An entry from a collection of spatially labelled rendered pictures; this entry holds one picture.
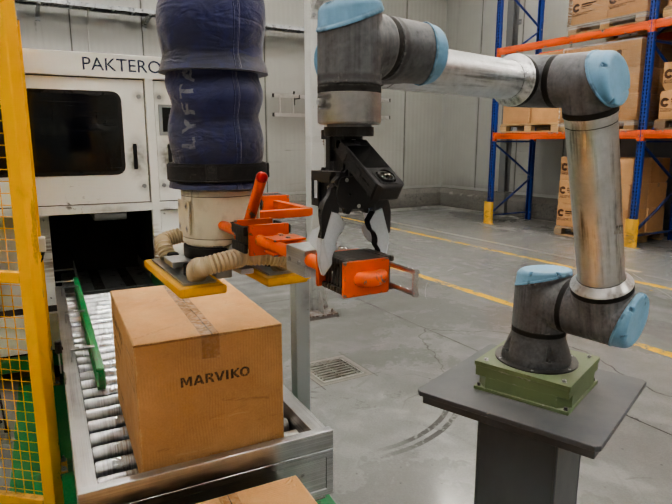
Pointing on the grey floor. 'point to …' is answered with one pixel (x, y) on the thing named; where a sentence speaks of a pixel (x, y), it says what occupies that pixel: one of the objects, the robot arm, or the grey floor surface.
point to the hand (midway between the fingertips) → (355, 267)
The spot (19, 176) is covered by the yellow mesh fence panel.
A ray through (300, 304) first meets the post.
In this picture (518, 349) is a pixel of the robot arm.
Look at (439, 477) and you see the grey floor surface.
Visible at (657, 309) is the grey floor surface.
